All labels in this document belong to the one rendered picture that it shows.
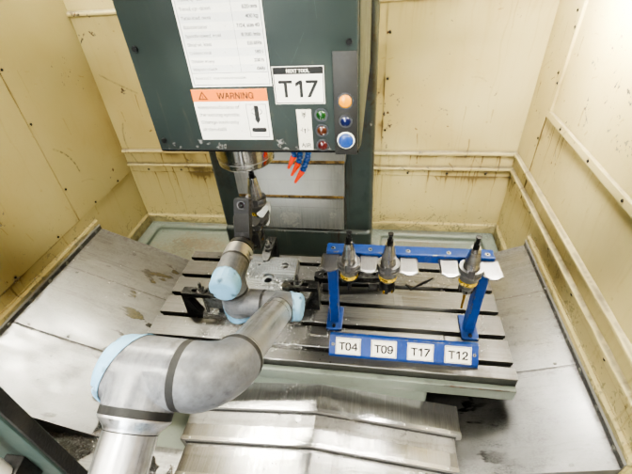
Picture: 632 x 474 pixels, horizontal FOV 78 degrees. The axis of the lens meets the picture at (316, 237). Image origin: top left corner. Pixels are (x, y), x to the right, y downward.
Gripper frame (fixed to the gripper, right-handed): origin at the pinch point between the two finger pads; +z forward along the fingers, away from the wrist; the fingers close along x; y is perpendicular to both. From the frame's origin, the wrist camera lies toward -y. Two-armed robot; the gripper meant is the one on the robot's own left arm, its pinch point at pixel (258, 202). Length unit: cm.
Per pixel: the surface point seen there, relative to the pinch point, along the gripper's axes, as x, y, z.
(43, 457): -32, 20, -70
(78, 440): -60, 66, -49
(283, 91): 17.6, -41.1, -22.4
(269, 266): -2.1, 32.3, 5.6
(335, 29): 28, -51, -22
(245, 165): 2.2, -18.2, -9.6
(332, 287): 23.7, 23.4, -11.6
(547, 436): 87, 52, -38
